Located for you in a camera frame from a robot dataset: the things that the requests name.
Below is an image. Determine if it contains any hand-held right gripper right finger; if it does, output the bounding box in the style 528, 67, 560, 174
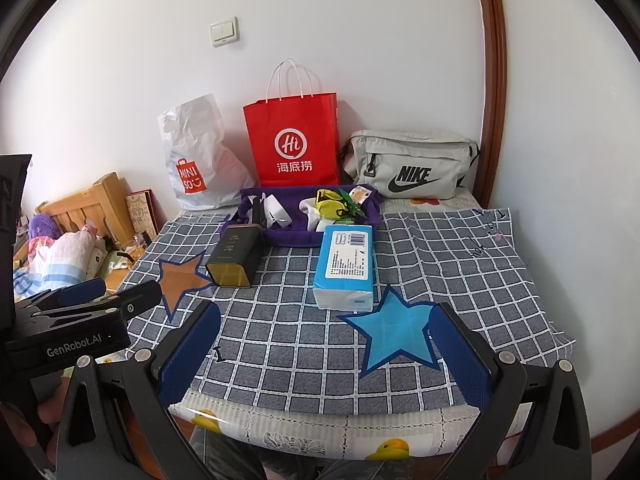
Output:
429, 302, 593, 480

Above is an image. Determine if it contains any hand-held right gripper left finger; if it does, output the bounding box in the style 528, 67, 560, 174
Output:
55, 300, 222, 480

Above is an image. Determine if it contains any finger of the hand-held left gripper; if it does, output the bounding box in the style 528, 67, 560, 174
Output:
17, 280, 107, 313
35, 280, 163, 322

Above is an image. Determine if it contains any purple fabric storage bin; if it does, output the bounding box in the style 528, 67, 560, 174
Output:
218, 183, 385, 248

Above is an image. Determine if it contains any small white tissue pack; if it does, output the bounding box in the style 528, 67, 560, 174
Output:
267, 200, 293, 228

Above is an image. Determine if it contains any white knit glove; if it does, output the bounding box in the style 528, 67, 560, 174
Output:
299, 197, 331, 233

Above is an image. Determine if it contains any yellow green soft toy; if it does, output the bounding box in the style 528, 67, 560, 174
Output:
315, 187, 346, 220

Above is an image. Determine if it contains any person's left hand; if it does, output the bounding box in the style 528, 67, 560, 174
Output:
0, 395, 63, 461

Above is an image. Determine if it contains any wooden nightstand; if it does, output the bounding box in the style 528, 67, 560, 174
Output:
97, 232, 156, 291

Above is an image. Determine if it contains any purple plush toy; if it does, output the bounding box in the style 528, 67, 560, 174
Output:
27, 214, 61, 241

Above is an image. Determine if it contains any patterned hardcover book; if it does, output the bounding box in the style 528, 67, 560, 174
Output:
125, 189, 161, 236

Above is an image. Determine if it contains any wooden headboard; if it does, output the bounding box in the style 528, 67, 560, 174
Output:
37, 172, 136, 248

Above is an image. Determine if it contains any dark green tea tin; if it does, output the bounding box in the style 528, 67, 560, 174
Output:
205, 222, 266, 288

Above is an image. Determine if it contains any grey checked blanket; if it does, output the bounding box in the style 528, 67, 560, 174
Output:
117, 207, 576, 408

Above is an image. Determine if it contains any blue tissue pack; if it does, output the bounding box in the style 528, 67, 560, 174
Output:
312, 224, 376, 311

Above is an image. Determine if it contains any white plastic shopping bag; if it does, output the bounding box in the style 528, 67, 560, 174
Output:
157, 92, 258, 211

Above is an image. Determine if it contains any grey waist bag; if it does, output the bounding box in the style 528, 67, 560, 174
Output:
341, 129, 480, 200

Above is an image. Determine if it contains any red paper bag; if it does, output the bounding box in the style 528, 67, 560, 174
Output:
243, 59, 341, 188

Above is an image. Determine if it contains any brown wooden door frame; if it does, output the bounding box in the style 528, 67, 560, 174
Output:
472, 0, 508, 208

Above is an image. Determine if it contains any white wall switch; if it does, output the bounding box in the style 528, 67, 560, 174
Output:
209, 17, 240, 48

